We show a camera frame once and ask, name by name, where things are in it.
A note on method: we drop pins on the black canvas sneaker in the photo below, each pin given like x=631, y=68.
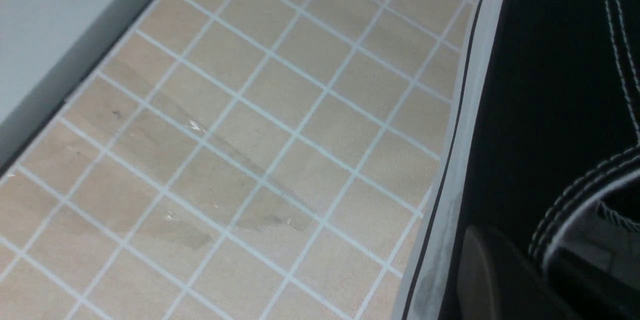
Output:
x=541, y=145

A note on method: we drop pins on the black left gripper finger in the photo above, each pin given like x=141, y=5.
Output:
x=495, y=282

